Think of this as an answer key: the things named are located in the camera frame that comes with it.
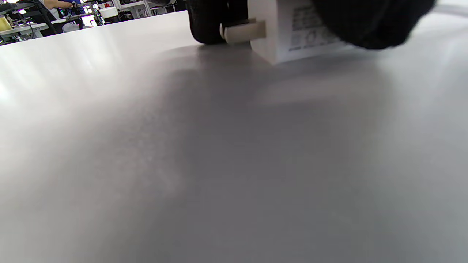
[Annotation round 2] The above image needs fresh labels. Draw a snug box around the person's left hand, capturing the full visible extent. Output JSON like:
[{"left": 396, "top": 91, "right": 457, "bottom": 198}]
[{"left": 185, "top": 0, "right": 437, "bottom": 50}]

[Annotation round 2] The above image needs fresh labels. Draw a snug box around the white charger head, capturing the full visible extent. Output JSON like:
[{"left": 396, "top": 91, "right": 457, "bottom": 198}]
[{"left": 219, "top": 0, "right": 357, "bottom": 65}]

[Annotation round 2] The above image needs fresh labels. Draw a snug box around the white round jar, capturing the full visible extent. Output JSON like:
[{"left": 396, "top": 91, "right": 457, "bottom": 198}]
[{"left": 99, "top": 6, "right": 120, "bottom": 19}]

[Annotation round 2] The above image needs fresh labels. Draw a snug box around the white background desk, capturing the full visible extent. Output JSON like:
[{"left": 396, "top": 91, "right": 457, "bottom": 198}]
[{"left": 0, "top": 16, "right": 88, "bottom": 37}]

